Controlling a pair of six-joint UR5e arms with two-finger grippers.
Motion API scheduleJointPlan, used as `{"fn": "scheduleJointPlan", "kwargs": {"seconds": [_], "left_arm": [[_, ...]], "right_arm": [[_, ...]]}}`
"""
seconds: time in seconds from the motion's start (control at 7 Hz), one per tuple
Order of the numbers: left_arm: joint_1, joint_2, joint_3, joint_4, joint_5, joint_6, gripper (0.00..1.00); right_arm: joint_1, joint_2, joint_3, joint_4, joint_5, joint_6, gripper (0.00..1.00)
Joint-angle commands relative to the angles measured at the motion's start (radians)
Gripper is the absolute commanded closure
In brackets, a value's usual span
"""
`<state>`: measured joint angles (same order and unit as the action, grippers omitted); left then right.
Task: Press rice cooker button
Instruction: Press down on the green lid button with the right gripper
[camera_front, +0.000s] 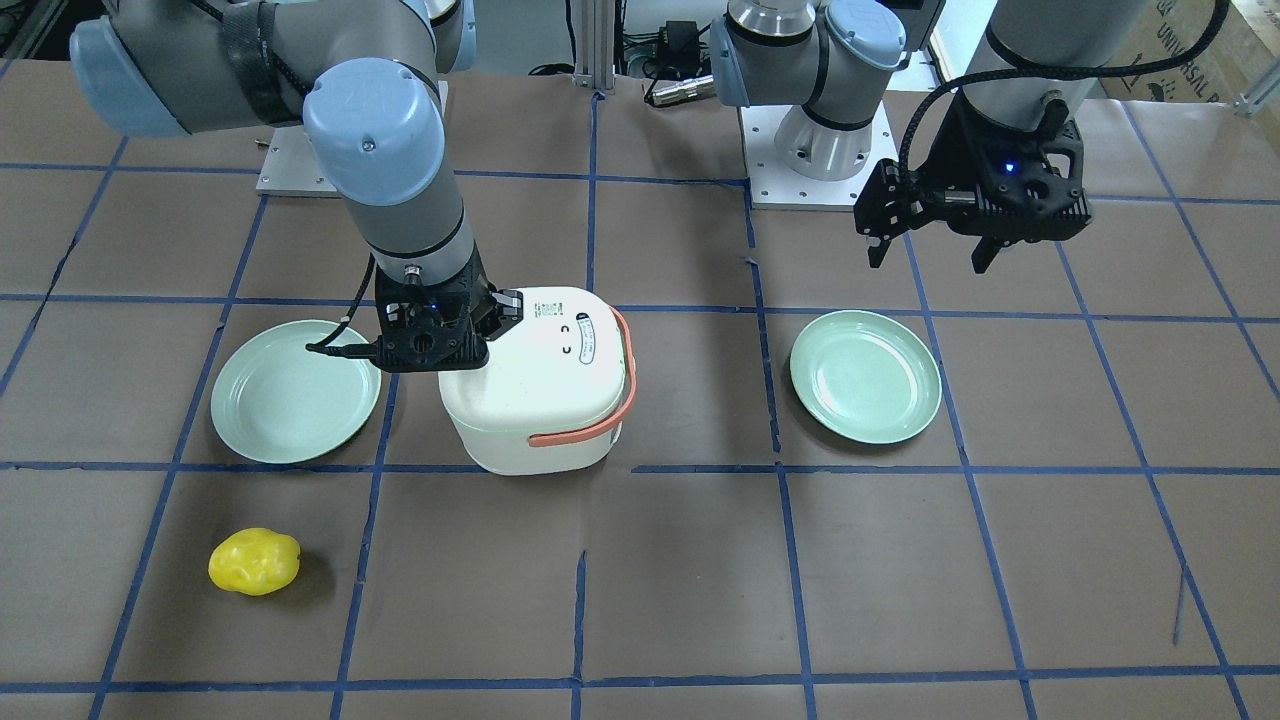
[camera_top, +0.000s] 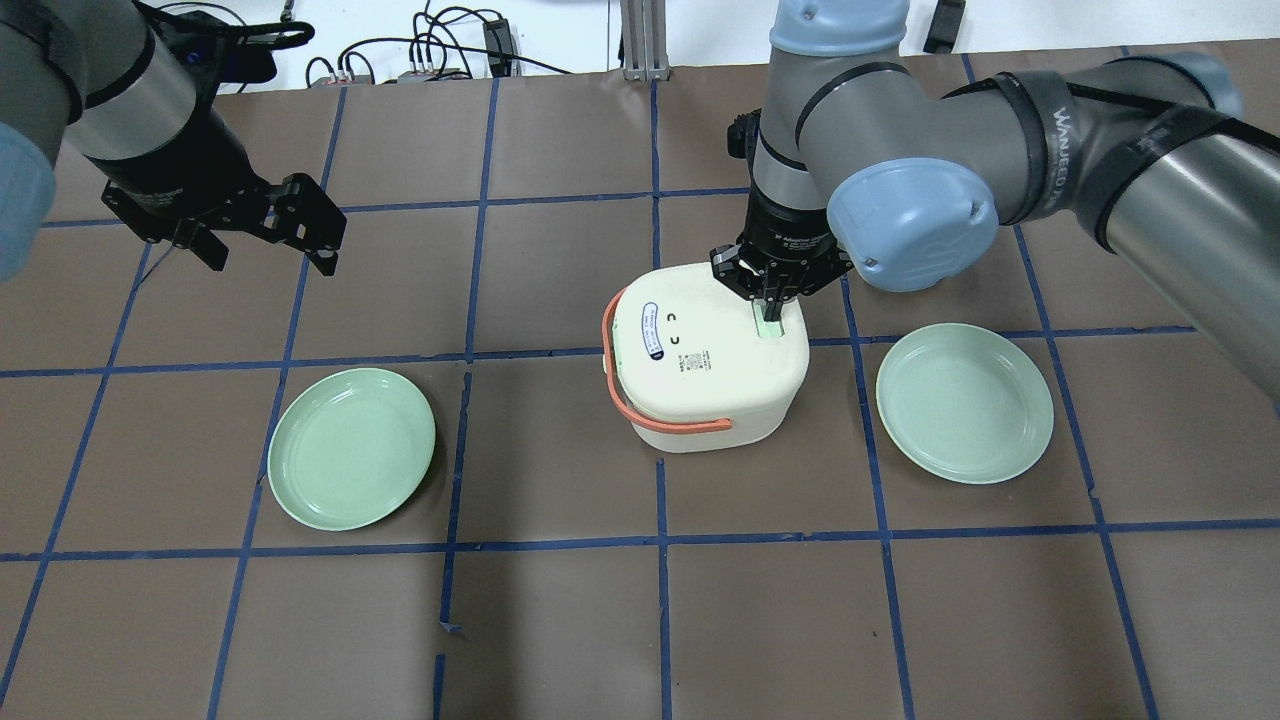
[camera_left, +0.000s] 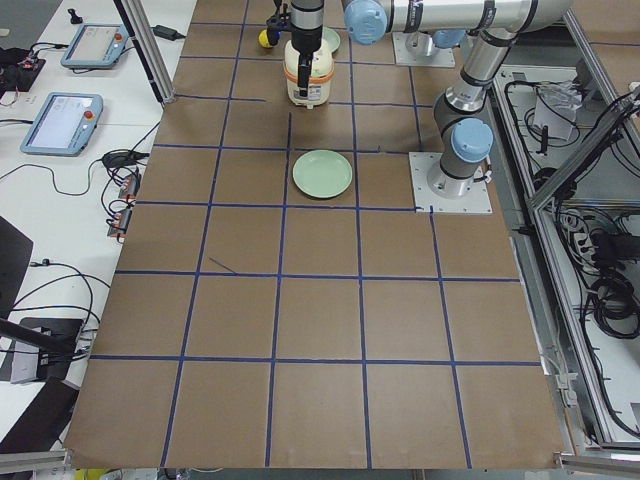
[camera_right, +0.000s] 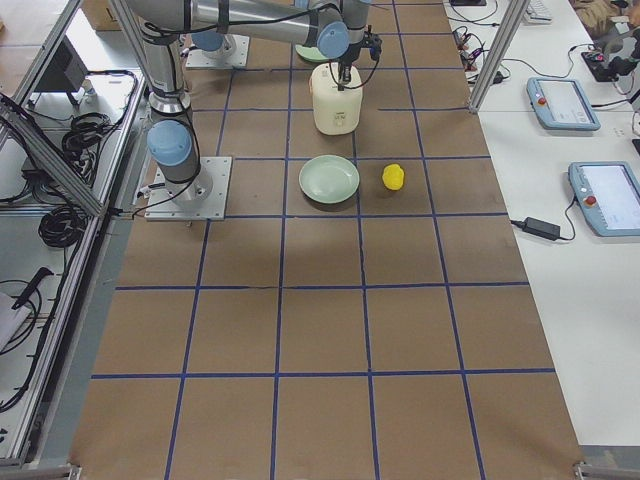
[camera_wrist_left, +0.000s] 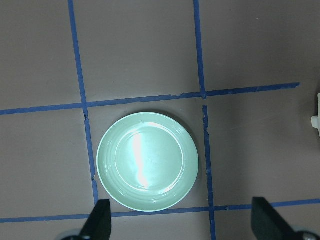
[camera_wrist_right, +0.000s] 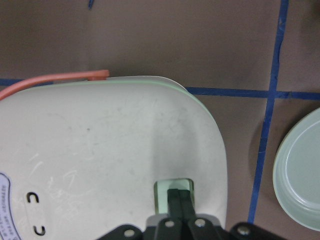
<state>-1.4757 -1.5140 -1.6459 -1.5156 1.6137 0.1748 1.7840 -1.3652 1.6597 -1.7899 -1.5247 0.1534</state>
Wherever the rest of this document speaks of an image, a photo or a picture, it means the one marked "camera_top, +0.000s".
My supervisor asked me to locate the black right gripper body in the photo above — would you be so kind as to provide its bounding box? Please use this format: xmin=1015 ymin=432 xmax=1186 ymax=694
xmin=710 ymin=195 xmax=854 ymax=301

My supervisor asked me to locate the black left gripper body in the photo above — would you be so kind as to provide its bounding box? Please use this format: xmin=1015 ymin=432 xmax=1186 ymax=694
xmin=100 ymin=110 xmax=298 ymax=242

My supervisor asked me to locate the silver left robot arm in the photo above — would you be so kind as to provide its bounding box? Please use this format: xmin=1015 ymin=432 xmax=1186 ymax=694
xmin=1 ymin=1 xmax=347 ymax=281

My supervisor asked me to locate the green plate right side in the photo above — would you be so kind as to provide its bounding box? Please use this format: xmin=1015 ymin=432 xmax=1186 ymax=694
xmin=876 ymin=323 xmax=1055 ymax=486

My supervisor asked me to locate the green plate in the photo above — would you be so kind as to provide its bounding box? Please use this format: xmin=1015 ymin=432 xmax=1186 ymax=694
xmin=876 ymin=323 xmax=1055 ymax=486
xmin=266 ymin=366 xmax=436 ymax=532

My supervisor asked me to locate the green plate left side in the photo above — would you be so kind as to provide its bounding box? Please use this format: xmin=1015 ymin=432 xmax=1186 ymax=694
xmin=266 ymin=366 xmax=436 ymax=532

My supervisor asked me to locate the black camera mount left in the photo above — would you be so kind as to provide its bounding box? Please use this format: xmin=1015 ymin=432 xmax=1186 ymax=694
xmin=134 ymin=1 xmax=316 ymax=88

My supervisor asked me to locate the aluminium frame post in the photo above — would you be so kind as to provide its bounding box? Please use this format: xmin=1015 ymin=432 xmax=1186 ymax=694
xmin=618 ymin=0 xmax=671 ymax=82

